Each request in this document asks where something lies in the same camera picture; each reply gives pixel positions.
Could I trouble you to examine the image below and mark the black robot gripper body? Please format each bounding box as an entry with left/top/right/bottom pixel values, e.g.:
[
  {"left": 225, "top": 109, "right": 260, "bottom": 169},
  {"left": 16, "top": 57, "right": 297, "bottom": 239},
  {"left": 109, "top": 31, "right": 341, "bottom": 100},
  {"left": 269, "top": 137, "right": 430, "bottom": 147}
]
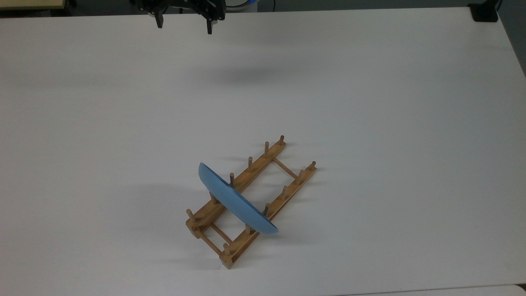
[{"left": 131, "top": 0, "right": 226, "bottom": 21}]

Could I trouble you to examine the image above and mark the blue round plate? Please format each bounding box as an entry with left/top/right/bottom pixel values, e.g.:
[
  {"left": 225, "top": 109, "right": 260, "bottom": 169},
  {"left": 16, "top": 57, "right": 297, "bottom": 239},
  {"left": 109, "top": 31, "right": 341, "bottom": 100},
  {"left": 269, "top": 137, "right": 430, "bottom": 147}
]
[{"left": 198, "top": 162, "right": 279, "bottom": 236}]

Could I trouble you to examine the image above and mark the wooden plate rack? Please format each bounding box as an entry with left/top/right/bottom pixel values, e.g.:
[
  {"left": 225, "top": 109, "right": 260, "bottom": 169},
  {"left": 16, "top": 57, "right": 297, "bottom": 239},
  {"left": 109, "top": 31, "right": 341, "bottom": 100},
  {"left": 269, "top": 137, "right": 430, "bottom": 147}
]
[{"left": 185, "top": 135, "right": 317, "bottom": 270}]

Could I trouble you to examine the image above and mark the light wooden desk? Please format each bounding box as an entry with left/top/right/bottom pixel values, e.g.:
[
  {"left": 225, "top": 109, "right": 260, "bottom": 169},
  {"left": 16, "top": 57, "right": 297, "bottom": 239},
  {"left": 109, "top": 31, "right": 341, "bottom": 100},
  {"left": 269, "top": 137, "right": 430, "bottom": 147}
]
[{"left": 0, "top": 0, "right": 67, "bottom": 12}]

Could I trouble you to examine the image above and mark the black camera stand clamp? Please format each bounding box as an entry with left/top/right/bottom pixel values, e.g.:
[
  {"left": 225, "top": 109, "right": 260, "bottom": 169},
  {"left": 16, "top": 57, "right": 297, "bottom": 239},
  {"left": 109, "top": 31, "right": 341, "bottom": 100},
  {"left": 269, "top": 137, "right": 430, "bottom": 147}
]
[{"left": 468, "top": 0, "right": 503, "bottom": 23}]

